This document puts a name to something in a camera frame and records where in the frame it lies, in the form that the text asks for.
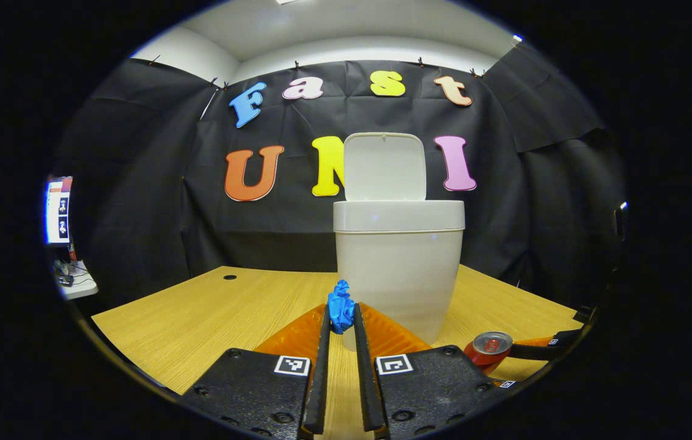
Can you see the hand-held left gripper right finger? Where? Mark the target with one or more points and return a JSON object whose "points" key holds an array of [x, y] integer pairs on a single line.
{"points": [[367, 379]]}

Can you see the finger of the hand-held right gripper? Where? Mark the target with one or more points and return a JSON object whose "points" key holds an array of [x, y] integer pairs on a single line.
{"points": [[535, 352], [507, 383]]}

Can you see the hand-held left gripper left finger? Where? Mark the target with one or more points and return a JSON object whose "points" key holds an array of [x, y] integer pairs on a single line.
{"points": [[320, 379]]}

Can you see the red pop can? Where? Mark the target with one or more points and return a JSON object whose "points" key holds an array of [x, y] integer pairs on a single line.
{"points": [[486, 354]]}

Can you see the blue paper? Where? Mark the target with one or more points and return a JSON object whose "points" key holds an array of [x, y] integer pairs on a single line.
{"points": [[340, 308]]}

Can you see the white desktop garbage bin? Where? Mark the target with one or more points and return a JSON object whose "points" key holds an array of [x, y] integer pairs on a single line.
{"points": [[398, 269]]}

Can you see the wooden desktop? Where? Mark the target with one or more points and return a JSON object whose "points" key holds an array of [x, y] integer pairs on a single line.
{"points": [[199, 330]]}

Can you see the black backdrop cloth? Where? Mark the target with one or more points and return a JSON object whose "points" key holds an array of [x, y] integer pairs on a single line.
{"points": [[260, 232]]}

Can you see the white side table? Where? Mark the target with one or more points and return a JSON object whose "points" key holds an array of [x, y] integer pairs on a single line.
{"points": [[84, 287]]}

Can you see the small black device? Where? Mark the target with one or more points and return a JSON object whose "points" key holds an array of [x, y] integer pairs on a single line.
{"points": [[66, 280]]}

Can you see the small red bottle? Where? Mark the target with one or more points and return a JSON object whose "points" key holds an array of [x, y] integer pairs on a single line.
{"points": [[71, 253]]}

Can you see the computer monitor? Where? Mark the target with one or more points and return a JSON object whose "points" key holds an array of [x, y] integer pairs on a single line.
{"points": [[58, 211]]}

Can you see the small ceiling light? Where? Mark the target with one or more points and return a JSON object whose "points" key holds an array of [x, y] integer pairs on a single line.
{"points": [[516, 38]]}

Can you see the long ceiling light panel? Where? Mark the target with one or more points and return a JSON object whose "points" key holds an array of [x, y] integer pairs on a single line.
{"points": [[288, 2]]}

